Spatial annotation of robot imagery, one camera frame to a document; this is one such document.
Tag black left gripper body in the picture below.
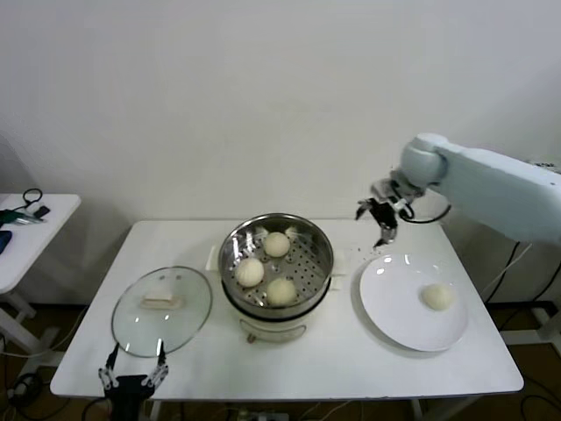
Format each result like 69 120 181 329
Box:
104 375 154 421

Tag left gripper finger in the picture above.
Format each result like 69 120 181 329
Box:
146 339 170 387
97 341 120 390

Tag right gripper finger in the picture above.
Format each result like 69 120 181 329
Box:
353 197 376 221
373 224 399 247

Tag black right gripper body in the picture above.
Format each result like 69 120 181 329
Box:
368 197 399 230

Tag glass lid with cream handle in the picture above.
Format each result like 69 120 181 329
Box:
110 266 214 357

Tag white steamed baozi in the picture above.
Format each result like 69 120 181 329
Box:
262 232 291 259
266 278 297 307
235 257 266 289
421 282 456 311

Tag stainless steel steamer basket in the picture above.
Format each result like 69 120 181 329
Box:
205 213 351 310

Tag brown crumbs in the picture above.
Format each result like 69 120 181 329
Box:
350 244 380 260

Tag white round plate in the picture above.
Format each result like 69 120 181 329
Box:
359 253 469 352

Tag white power strip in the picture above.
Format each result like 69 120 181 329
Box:
236 410 293 421

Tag white side table with tools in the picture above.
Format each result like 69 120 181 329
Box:
0 193 83 367

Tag white grey box device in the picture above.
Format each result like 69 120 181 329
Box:
499 159 561 348

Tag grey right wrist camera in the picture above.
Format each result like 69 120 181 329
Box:
371 174 424 216

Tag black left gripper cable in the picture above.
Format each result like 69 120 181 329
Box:
89 396 111 421

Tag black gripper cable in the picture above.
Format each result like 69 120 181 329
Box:
89 396 111 421
401 199 452 225

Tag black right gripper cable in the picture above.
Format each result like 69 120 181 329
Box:
401 199 452 225

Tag black floor cable bundle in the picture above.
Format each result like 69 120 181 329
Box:
0 337 45 403

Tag white hanging cable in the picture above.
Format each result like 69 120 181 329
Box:
480 243 529 302

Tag black power adapter cable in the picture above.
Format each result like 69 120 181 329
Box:
484 241 534 304

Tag green handled tool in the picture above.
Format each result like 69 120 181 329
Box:
0 208 48 227

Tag black cable loop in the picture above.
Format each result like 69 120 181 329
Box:
8 187 44 212

